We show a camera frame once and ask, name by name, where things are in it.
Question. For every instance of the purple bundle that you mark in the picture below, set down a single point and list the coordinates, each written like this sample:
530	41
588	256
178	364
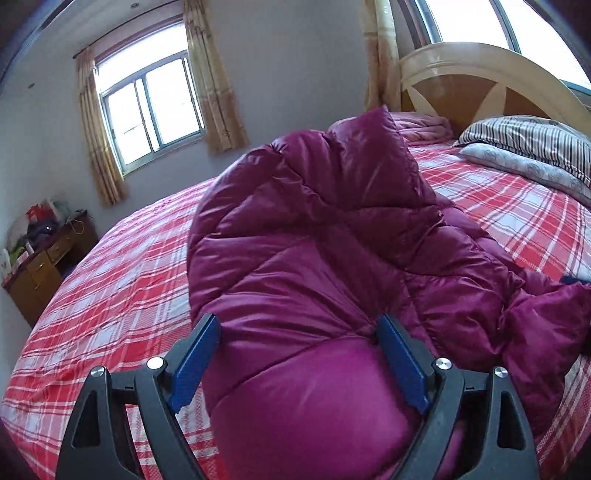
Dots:
44	233

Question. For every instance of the wooden desk with drawers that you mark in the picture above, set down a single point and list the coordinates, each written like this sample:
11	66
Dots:
41	277

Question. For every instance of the short yellow curtain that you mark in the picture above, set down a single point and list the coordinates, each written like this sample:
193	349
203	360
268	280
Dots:
217	92

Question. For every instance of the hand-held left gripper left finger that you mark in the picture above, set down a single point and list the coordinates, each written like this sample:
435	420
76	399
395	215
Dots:
196	364

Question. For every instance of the long yellow curtain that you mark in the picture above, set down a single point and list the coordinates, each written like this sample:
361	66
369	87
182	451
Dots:
104	157

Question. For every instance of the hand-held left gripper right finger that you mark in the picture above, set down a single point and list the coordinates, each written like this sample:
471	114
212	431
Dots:
404	364

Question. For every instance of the grey striped pillow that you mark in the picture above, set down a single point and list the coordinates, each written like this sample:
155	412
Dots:
531	138

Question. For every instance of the wooden headboard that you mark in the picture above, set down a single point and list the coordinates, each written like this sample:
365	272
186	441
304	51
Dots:
466	92

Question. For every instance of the magenta down jacket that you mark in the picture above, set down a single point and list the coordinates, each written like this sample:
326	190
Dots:
323	254

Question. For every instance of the folded pink blanket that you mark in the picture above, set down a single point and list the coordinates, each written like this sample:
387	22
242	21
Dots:
425	127

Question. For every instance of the large window behind headboard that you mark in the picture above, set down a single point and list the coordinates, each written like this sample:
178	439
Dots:
466	23

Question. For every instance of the grey floral pillow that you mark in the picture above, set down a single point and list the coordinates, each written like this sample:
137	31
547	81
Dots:
531	168

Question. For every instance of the red bag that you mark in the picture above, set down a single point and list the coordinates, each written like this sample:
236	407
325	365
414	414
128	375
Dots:
38	212

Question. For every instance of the yellow curtain beside headboard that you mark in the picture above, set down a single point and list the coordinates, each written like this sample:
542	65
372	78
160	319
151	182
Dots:
383	55

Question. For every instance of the white plastic bag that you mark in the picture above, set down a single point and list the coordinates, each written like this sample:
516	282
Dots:
60	210

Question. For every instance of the bed with red plaid sheet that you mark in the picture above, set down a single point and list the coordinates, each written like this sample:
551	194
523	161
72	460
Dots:
115	295

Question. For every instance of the window with metal frame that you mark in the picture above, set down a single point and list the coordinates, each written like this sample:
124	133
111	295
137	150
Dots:
152	115

